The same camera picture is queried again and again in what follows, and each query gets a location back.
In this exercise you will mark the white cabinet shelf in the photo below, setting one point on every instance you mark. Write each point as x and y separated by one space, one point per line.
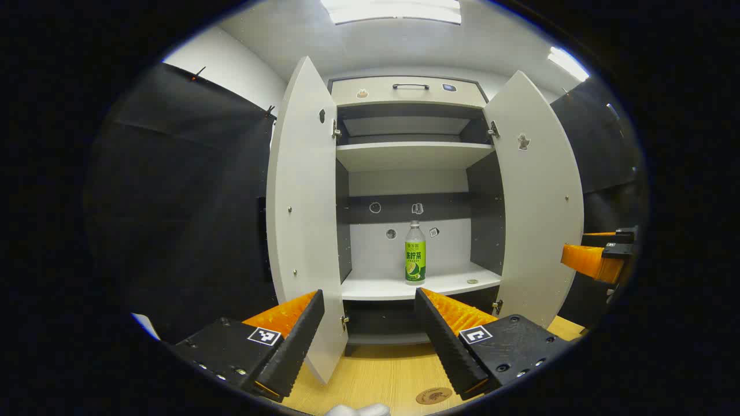
413 156

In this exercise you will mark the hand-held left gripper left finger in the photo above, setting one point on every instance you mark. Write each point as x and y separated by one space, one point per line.
295 346

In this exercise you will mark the green label plastic bottle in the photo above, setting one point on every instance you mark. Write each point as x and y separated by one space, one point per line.
415 260

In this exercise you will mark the black backdrop cloth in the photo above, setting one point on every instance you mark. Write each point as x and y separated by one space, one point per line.
607 150
173 202

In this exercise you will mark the large ceiling light panel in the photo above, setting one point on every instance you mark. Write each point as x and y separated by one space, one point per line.
393 10

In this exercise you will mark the white cabinet door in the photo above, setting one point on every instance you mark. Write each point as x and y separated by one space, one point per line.
303 202
537 219

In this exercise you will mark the round brown coaster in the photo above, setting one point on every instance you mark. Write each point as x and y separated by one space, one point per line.
433 396

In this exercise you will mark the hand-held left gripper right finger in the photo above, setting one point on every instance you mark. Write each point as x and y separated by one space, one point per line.
448 346

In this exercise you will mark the white and grey cabinet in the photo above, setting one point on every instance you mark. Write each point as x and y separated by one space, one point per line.
376 289

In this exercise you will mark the white cabinet drawer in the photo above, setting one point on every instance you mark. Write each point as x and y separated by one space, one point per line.
376 92

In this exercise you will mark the small ceiling light panel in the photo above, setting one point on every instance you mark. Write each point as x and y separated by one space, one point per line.
568 63

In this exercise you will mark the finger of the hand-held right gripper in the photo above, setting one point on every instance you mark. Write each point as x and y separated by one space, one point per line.
589 260
613 237

